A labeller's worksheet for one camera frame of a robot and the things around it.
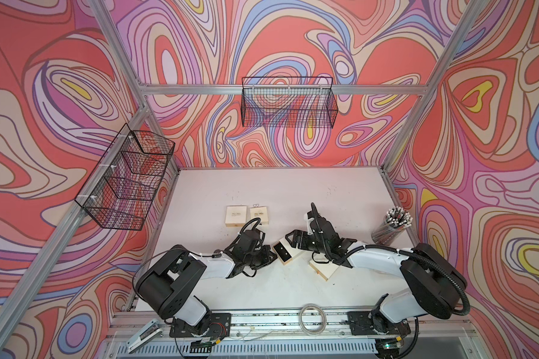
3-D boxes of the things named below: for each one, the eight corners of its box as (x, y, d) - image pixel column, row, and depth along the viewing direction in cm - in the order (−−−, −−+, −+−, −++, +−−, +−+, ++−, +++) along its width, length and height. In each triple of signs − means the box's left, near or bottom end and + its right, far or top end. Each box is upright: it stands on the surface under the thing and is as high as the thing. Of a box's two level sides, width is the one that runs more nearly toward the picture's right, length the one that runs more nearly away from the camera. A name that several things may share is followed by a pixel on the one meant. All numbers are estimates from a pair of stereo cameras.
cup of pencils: (375, 246, 93) (392, 224, 79) (369, 229, 98) (385, 206, 85) (394, 246, 93) (415, 224, 79) (387, 229, 98) (406, 206, 85)
